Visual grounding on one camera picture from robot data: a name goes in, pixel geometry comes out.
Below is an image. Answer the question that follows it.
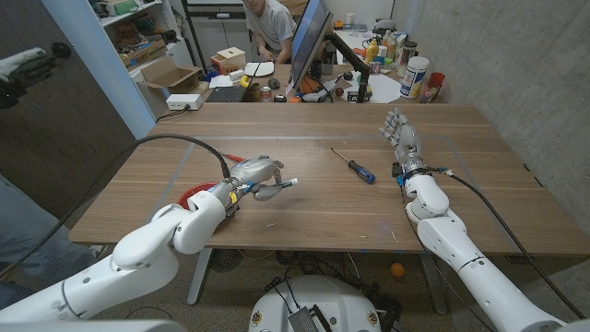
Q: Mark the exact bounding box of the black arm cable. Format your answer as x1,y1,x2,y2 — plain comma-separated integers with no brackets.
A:
0,133,231,278
431,166,586,319

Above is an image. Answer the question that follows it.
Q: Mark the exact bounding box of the black white glove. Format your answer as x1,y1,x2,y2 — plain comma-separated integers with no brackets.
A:
0,41,73,111

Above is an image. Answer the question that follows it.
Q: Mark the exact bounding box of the white plate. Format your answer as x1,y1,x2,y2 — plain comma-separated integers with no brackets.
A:
242,61,276,77

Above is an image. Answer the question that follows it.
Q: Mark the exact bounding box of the open cardboard box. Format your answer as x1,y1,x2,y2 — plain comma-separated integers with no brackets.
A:
136,55,204,95

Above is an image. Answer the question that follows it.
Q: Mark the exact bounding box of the black keyboard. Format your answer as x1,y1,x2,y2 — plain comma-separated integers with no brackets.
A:
206,85,250,103

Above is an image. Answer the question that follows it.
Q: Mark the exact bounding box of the black computer monitor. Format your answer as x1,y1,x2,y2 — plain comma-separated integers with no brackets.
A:
289,0,335,91

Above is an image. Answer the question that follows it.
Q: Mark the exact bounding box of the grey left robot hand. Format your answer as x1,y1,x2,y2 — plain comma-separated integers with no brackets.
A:
220,155,287,203

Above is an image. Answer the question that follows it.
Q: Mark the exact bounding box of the white shelf unit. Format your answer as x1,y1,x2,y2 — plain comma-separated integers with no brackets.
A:
89,0,197,101

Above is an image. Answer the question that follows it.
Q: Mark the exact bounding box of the yellow bottle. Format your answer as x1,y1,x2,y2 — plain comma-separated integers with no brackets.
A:
363,38,380,65

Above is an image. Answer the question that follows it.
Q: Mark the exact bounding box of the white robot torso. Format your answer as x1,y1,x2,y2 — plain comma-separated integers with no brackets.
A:
248,275,383,332

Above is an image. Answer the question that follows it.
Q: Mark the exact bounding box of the white power box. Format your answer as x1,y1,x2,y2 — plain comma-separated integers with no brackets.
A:
165,93,204,112

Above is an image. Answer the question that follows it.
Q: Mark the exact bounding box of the white canister blue label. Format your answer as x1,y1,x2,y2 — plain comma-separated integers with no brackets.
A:
399,55,431,100

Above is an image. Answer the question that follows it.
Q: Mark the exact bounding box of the grey table leg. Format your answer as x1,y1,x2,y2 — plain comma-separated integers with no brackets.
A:
419,253,449,315
186,247,213,306

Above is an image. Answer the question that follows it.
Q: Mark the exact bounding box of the red bowl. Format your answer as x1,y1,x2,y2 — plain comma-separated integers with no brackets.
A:
177,181,218,211

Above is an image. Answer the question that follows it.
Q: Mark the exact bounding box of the red container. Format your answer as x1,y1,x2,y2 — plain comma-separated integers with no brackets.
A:
419,71,447,104

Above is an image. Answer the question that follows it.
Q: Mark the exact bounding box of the white paper sheet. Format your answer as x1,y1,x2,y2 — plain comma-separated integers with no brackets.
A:
343,73,402,104

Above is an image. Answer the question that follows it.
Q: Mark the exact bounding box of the person in blue jeans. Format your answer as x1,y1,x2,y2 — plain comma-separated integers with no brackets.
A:
0,174,98,308

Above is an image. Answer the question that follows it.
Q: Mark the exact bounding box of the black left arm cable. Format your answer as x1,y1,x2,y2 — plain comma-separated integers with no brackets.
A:
0,133,231,278

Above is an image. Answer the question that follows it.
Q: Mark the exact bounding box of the small wooden box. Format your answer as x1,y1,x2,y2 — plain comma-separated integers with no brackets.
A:
210,46,247,76

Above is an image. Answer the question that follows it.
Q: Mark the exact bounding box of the printed cardboard box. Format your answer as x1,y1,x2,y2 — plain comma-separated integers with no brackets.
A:
120,39,168,70

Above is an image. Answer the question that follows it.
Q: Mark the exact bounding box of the blue black handle screwdriver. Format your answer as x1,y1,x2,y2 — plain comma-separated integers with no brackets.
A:
330,147,376,185

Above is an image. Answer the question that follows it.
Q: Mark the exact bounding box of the person in grey t-shirt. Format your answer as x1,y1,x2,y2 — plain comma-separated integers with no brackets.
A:
242,0,296,65

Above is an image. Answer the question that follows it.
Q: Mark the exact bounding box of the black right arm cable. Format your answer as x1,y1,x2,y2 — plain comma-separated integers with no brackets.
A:
431,166,586,319

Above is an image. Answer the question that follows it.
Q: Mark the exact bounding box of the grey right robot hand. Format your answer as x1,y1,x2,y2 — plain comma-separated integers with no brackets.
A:
379,107,428,179

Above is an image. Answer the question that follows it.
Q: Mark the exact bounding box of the orange basketball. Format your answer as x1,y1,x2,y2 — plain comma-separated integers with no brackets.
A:
299,76,320,95

